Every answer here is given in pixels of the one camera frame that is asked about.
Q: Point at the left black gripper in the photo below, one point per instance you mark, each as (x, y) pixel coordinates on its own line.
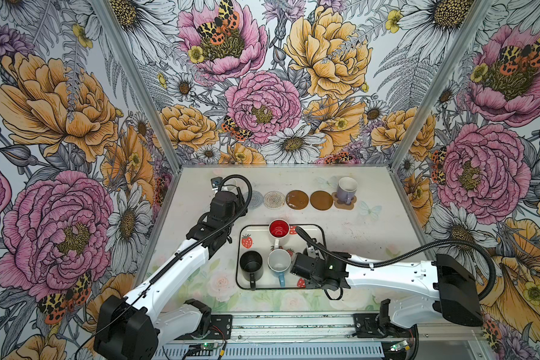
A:
(241, 206)

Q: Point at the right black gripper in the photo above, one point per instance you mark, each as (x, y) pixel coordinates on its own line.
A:
(310, 284)

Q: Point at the grey woven round coaster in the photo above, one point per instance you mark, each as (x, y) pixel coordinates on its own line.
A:
(256, 200)

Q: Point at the multicolour woven round coaster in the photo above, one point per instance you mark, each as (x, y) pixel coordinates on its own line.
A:
(274, 199)

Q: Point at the scratched dark wooden round coaster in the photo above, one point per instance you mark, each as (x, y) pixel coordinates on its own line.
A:
(297, 199)

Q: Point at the paw shaped wooden coaster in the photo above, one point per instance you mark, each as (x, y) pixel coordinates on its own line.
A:
(342, 205)

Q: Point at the plain wooden round coaster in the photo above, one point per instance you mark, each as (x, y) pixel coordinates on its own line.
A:
(321, 200)

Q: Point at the lavender mug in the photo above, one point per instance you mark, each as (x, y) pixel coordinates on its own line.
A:
(346, 190)

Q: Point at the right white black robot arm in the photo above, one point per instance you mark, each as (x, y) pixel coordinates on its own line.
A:
(436, 289)

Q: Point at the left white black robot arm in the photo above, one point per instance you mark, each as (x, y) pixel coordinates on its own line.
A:
(135, 326)

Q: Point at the strawberry print serving tray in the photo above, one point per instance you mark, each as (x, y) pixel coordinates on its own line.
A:
(265, 261)

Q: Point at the red inside white mug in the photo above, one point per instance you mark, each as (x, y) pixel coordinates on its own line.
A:
(279, 229)

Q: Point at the black mug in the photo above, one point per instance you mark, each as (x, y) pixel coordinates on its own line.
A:
(251, 266)

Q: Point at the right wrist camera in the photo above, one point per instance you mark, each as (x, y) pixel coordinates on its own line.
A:
(312, 252)

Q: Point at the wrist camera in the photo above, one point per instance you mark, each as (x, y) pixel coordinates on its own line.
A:
(216, 182)
(312, 252)

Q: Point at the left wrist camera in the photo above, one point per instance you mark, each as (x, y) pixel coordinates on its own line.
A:
(216, 182)

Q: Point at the blue handled white mug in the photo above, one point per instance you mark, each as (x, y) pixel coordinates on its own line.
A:
(279, 262)

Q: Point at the aluminium front rail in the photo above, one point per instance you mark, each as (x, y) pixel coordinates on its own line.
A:
(295, 327)

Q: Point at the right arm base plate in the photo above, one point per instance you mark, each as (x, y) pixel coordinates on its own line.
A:
(364, 326)

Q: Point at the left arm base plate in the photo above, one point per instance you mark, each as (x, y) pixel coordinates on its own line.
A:
(211, 327)

